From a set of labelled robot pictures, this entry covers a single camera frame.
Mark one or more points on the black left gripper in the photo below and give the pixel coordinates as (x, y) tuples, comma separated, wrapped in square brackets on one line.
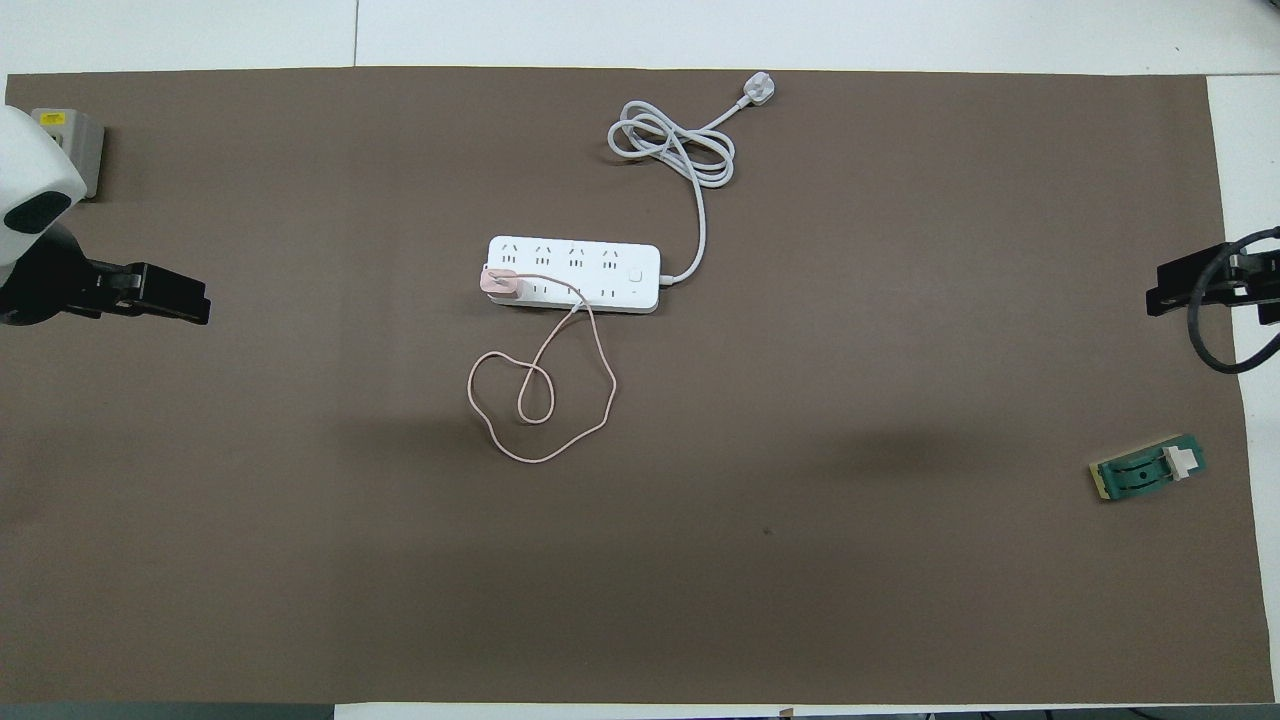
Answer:
[(50, 285)]

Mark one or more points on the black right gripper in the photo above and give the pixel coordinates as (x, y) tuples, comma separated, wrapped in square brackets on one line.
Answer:
[(1268, 290)]

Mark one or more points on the pink charger adapter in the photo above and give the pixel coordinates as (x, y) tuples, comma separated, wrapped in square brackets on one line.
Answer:
[(498, 284)]

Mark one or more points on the white power strip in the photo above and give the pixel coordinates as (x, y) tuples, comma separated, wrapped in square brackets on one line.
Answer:
[(575, 275)]

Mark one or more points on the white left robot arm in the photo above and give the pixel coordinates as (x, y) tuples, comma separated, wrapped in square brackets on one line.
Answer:
[(30, 160)]

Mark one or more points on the brown table mat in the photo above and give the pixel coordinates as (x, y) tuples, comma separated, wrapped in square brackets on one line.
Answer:
[(700, 560)]

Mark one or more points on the grey on-off switch box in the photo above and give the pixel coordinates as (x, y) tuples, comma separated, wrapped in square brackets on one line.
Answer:
[(88, 150)]

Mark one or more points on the green knife switch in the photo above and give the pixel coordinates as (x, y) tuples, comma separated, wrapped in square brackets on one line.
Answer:
[(1140, 478)]

